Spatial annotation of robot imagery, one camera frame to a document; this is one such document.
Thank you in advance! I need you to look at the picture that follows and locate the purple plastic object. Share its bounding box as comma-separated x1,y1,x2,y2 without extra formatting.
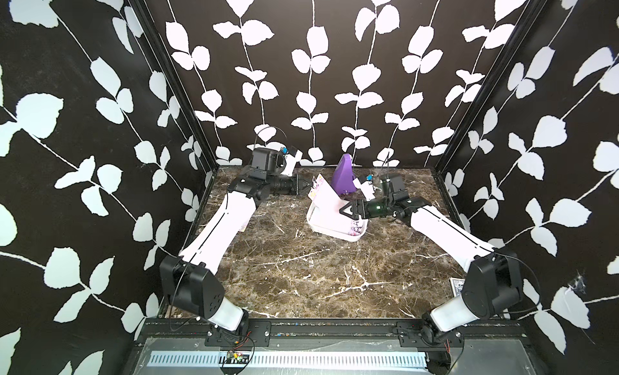
331,153,357,195

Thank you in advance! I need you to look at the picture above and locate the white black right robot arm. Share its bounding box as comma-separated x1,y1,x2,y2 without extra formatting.
339,197,523,345

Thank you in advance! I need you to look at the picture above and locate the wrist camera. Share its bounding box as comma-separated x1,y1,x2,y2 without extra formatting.
352,173,407,202
249,147,303,180

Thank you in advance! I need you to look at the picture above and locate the white plastic storage box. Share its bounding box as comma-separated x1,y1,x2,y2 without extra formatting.
306,203,368,242

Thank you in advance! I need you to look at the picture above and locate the blue playing card deck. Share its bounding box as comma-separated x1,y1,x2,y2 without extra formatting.
449,278,465,298

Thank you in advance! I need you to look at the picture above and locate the white perforated cable duct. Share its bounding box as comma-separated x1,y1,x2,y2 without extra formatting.
146,351,428,371

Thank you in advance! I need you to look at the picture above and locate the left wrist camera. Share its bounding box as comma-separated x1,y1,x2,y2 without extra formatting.
249,147,303,180

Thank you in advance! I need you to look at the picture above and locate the small electronics board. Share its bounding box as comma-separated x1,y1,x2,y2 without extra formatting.
220,351,252,366

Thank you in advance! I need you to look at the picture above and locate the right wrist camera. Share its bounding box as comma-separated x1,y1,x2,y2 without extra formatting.
352,173,407,202

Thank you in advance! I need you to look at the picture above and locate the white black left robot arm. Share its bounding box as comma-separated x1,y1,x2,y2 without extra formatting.
160,173,312,336

